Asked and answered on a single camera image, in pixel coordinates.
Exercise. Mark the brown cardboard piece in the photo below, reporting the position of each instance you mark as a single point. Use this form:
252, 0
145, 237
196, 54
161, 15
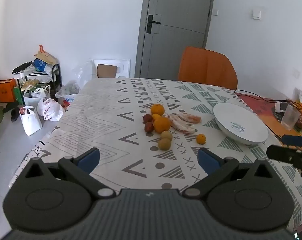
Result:
106, 70

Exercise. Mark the white plate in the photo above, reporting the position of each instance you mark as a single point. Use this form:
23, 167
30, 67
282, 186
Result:
240, 120

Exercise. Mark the white red print plastic bag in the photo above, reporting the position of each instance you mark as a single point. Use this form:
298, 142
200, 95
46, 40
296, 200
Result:
50, 108

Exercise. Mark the black slippers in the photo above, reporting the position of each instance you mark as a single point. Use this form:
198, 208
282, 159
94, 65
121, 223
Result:
13, 111

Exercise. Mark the white foam board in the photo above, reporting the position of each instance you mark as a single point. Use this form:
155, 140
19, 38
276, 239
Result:
123, 67

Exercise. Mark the peeled grapefruit segment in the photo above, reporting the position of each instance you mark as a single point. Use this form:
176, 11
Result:
182, 126
190, 118

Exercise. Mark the small orange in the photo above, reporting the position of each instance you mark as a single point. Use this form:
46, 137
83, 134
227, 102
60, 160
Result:
156, 116
201, 139

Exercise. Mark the grey white plastic bag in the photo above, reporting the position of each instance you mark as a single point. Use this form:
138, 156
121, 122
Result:
69, 91

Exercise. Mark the clear plastic cup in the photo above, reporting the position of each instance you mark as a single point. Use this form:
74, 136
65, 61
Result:
290, 117

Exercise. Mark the grey room door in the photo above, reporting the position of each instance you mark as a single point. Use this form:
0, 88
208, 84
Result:
176, 30

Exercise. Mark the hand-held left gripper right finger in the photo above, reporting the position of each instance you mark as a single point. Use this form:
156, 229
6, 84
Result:
207, 162

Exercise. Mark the white wall switch box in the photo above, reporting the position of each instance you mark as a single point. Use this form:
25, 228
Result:
257, 14

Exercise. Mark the black umbrella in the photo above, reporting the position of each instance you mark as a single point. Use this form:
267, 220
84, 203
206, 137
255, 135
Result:
22, 67

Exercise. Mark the blue white bag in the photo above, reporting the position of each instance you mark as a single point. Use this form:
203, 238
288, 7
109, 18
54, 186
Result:
41, 65

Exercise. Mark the orange box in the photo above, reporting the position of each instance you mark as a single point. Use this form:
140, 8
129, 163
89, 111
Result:
5, 91

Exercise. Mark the white box with black edges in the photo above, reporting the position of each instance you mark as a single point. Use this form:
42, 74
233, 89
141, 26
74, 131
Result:
37, 76

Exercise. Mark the green kiwi front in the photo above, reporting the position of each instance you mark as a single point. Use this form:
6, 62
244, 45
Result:
164, 144

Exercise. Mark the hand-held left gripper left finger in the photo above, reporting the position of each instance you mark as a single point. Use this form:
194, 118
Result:
89, 160

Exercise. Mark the white bag with items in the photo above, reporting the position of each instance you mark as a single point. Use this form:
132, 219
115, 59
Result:
34, 97

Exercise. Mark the clear plastic bag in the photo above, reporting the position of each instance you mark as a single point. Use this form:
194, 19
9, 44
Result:
84, 73

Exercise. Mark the patterned white tablecloth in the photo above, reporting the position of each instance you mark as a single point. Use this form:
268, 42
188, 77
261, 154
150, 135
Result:
103, 120

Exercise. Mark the green box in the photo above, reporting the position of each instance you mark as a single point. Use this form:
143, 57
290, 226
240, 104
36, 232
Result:
18, 96

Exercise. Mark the black metal rack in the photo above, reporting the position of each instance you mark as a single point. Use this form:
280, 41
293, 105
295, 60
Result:
56, 80

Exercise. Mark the green kiwi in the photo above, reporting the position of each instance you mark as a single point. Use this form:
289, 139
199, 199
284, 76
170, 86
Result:
166, 135
164, 144

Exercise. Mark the green kiwi back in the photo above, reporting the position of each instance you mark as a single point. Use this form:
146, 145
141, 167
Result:
166, 135

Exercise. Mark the orange chair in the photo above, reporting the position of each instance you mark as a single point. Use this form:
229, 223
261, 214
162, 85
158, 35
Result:
205, 67

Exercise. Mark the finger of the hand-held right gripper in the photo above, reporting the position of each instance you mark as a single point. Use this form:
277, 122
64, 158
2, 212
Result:
294, 140
283, 153

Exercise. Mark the orange red table mat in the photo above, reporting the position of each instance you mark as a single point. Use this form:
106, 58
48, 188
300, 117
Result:
260, 110

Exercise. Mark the white paper bag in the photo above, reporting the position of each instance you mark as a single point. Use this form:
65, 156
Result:
31, 123

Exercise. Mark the large orange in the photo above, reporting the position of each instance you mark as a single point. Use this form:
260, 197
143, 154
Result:
157, 109
162, 125

